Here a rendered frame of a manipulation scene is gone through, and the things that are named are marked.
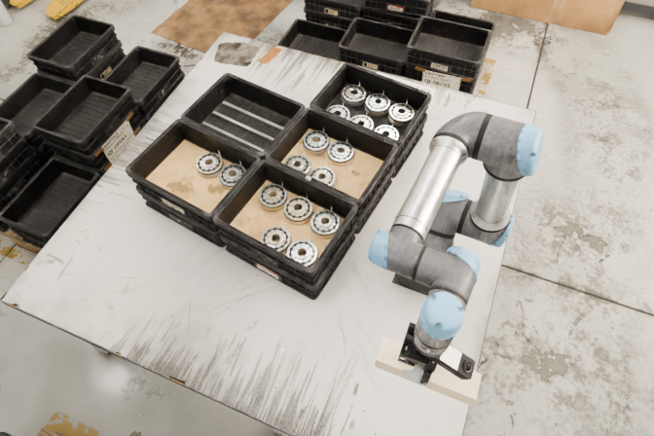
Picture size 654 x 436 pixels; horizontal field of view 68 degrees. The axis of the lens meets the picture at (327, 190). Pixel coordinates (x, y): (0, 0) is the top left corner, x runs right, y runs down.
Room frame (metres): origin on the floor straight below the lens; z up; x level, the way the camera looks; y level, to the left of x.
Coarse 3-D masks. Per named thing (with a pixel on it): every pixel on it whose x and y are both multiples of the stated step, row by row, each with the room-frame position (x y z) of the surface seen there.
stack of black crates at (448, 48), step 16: (416, 32) 2.23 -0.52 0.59; (432, 32) 2.34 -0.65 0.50; (448, 32) 2.30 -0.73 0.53; (464, 32) 2.26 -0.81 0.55; (480, 32) 2.23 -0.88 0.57; (416, 48) 2.10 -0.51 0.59; (432, 48) 2.22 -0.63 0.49; (448, 48) 2.21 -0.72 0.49; (464, 48) 2.21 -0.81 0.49; (480, 48) 2.20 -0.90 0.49; (416, 64) 2.09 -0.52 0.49; (432, 64) 2.05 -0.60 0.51; (448, 64) 2.02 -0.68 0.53; (464, 64) 1.99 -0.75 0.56; (480, 64) 1.96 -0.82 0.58; (416, 80) 2.08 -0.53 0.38
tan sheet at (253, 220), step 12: (288, 192) 1.02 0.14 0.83; (252, 204) 0.97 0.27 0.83; (312, 204) 0.96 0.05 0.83; (240, 216) 0.93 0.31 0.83; (252, 216) 0.92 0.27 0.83; (264, 216) 0.92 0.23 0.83; (276, 216) 0.92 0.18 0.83; (240, 228) 0.88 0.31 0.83; (252, 228) 0.87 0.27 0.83; (264, 228) 0.87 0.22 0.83; (288, 228) 0.87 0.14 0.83; (300, 228) 0.87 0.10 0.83; (276, 240) 0.82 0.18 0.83; (312, 240) 0.81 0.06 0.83; (324, 240) 0.81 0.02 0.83
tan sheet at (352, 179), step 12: (300, 144) 1.25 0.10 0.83; (288, 156) 1.19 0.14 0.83; (312, 156) 1.19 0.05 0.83; (324, 156) 1.19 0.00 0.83; (360, 156) 1.18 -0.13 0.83; (312, 168) 1.13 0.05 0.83; (336, 168) 1.12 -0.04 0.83; (348, 168) 1.12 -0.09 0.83; (360, 168) 1.12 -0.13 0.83; (372, 168) 1.12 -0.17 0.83; (336, 180) 1.07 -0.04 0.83; (348, 180) 1.06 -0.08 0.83; (360, 180) 1.06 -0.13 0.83; (348, 192) 1.01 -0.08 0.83; (360, 192) 1.01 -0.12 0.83
